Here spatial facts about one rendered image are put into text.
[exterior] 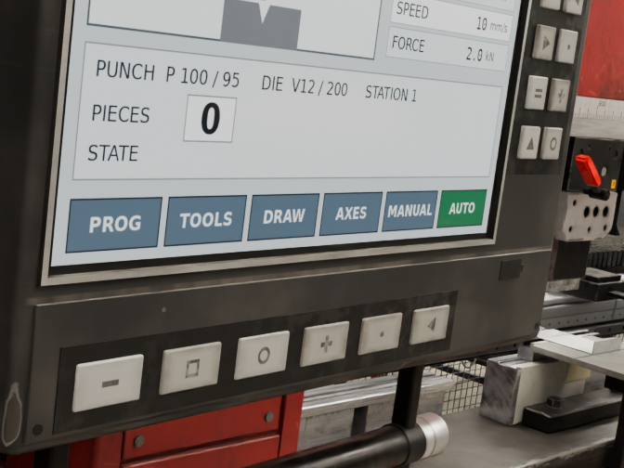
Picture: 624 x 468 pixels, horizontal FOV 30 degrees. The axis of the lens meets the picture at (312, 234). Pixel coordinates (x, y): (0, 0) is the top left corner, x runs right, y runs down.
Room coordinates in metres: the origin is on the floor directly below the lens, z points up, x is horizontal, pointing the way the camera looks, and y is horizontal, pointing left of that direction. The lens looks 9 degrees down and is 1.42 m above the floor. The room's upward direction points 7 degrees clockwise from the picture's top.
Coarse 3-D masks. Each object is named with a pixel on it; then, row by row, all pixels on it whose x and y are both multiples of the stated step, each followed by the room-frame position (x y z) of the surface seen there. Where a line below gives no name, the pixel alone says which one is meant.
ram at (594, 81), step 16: (592, 0) 1.79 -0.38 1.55; (608, 0) 1.83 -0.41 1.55; (592, 16) 1.80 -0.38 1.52; (608, 16) 1.83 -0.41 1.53; (592, 32) 1.81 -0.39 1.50; (608, 32) 1.84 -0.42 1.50; (592, 48) 1.81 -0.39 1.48; (608, 48) 1.84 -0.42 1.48; (592, 64) 1.82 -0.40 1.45; (608, 64) 1.85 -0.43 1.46; (592, 80) 1.82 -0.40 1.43; (608, 80) 1.85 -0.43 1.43; (592, 96) 1.83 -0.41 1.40; (608, 96) 1.86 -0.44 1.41; (576, 128) 1.80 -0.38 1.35; (592, 128) 1.84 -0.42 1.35; (608, 128) 1.87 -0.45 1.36
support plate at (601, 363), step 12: (588, 336) 1.94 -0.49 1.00; (540, 348) 1.81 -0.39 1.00; (552, 348) 1.82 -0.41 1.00; (564, 348) 1.83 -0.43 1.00; (564, 360) 1.78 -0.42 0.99; (576, 360) 1.77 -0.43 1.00; (588, 360) 1.77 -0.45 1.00; (600, 360) 1.78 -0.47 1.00; (612, 360) 1.79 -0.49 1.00; (600, 372) 1.74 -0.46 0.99; (612, 372) 1.72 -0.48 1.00
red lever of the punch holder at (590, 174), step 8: (576, 160) 1.77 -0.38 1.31; (584, 160) 1.76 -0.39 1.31; (584, 168) 1.77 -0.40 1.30; (592, 168) 1.77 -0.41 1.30; (584, 176) 1.79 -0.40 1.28; (592, 176) 1.78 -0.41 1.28; (592, 184) 1.79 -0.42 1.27; (584, 192) 1.83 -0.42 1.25; (592, 192) 1.81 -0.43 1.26; (600, 192) 1.81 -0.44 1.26; (608, 192) 1.81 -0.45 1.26
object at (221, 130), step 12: (192, 96) 0.52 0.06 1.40; (204, 96) 0.53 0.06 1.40; (216, 96) 0.53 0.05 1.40; (192, 108) 0.52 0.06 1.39; (204, 108) 0.53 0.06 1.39; (216, 108) 0.53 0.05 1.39; (228, 108) 0.54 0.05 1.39; (192, 120) 0.52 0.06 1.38; (204, 120) 0.53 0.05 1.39; (216, 120) 0.53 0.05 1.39; (228, 120) 0.54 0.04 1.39; (192, 132) 0.52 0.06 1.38; (204, 132) 0.53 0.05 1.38; (216, 132) 0.53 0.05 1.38; (228, 132) 0.54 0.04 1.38
